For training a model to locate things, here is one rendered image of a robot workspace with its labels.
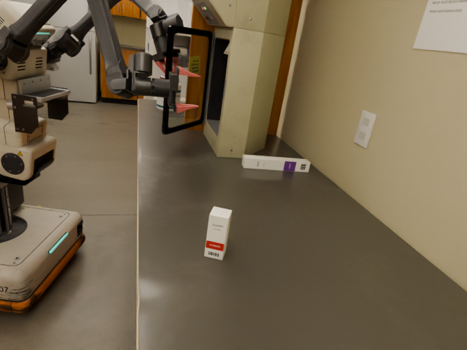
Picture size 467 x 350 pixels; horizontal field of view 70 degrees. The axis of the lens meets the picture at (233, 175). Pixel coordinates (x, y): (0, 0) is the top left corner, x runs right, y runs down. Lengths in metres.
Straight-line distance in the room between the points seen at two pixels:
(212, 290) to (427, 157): 0.66
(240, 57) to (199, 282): 0.82
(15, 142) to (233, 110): 0.97
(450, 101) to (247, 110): 0.66
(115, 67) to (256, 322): 0.85
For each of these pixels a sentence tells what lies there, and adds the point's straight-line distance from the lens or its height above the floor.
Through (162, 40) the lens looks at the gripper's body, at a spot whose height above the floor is 1.33.
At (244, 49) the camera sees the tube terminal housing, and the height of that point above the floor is 1.35.
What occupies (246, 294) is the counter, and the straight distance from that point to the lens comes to 0.67.
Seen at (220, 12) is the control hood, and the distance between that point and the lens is 1.22.
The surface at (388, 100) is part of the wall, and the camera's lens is 1.15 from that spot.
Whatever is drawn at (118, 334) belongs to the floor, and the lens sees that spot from 1.85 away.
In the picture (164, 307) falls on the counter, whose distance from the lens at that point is 0.63.
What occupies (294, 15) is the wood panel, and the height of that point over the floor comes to 1.51.
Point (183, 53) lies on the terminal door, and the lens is 1.36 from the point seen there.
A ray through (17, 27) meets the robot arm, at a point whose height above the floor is 1.31.
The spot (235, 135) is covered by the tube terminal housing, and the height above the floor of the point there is 1.03.
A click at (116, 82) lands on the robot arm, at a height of 1.20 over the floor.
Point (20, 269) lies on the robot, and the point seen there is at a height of 0.28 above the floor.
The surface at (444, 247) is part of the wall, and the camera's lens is 0.99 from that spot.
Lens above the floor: 1.38
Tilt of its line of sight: 22 degrees down
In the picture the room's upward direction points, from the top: 9 degrees clockwise
